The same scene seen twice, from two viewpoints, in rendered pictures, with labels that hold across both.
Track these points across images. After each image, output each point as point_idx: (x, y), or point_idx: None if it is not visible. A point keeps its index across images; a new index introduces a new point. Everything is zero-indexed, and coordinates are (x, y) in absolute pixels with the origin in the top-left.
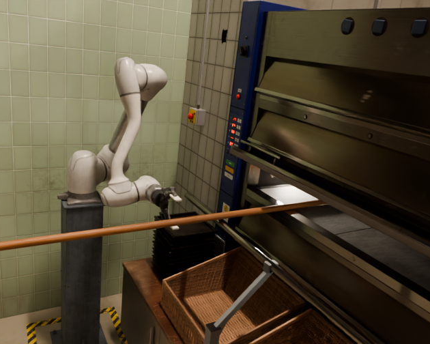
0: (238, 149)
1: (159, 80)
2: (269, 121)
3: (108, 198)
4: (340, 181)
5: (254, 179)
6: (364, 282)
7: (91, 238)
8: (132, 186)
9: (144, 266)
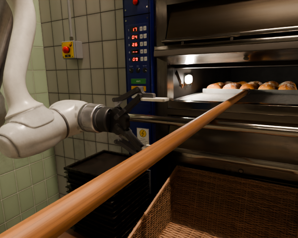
0: (169, 46)
1: None
2: (186, 15)
3: (19, 140)
4: None
5: (170, 90)
6: None
7: None
8: (54, 113)
9: (64, 237)
